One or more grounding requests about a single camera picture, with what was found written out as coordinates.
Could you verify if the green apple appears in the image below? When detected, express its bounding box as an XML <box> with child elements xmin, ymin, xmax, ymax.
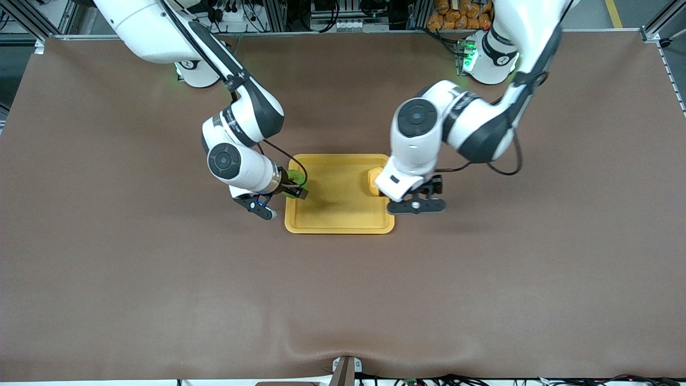
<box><xmin>282</xmin><ymin>169</ymin><xmax>308</xmax><ymax>199</ymax></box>

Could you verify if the yellow plastic tray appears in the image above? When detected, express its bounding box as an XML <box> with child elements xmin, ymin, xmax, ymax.
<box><xmin>284</xmin><ymin>154</ymin><xmax>396</xmax><ymax>235</ymax></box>

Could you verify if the brown table mat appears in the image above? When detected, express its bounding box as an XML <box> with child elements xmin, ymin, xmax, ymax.
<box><xmin>0</xmin><ymin>31</ymin><xmax>686</xmax><ymax>382</ymax></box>

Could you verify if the white power strip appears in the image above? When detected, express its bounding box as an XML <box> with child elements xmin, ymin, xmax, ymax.
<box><xmin>212</xmin><ymin>4</ymin><xmax>252</xmax><ymax>25</ymax></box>

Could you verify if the pile of orange breads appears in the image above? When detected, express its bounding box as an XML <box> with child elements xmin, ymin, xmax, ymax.
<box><xmin>427</xmin><ymin>0</ymin><xmax>494</xmax><ymax>31</ymax></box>

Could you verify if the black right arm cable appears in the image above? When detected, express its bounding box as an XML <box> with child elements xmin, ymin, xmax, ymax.
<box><xmin>262</xmin><ymin>138</ymin><xmax>309</xmax><ymax>188</ymax></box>

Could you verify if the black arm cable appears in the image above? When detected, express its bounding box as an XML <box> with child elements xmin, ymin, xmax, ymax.
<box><xmin>262</xmin><ymin>138</ymin><xmax>309</xmax><ymax>188</ymax></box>
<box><xmin>437</xmin><ymin>129</ymin><xmax>524</xmax><ymax>177</ymax></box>

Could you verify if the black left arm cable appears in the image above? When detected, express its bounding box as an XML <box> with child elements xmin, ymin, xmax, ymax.
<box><xmin>437</xmin><ymin>129</ymin><xmax>524</xmax><ymax>177</ymax></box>

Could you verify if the aluminium table edge rail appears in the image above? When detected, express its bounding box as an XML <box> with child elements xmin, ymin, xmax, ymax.
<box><xmin>54</xmin><ymin>29</ymin><xmax>644</xmax><ymax>41</ymax></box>

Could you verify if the metal clamp bracket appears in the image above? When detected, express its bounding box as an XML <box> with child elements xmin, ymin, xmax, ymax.
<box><xmin>328</xmin><ymin>355</ymin><xmax>363</xmax><ymax>386</ymax></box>

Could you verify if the aluminium frame corner profile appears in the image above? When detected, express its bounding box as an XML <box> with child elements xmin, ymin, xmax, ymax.
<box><xmin>0</xmin><ymin>0</ymin><xmax>59</xmax><ymax>54</ymax></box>
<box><xmin>640</xmin><ymin>8</ymin><xmax>686</xmax><ymax>42</ymax></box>

